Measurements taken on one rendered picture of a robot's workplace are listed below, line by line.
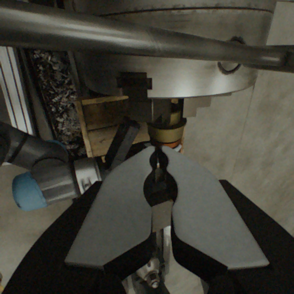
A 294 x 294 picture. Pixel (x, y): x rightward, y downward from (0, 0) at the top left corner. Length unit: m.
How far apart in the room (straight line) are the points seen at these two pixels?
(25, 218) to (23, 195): 1.64
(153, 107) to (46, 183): 0.24
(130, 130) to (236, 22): 0.23
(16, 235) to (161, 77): 2.07
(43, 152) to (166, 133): 0.28
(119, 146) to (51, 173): 0.14
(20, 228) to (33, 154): 1.69
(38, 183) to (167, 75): 0.29
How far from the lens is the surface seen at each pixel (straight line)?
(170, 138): 0.39
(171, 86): 0.23
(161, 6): 0.23
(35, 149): 0.46
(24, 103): 1.24
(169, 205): 0.78
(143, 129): 0.62
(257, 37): 0.29
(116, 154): 0.37
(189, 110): 0.40
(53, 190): 0.38
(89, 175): 0.38
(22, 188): 0.39
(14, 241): 2.23
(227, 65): 0.26
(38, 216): 2.02
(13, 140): 0.45
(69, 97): 0.88
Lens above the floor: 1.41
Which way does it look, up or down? 53 degrees down
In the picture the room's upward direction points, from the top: 139 degrees clockwise
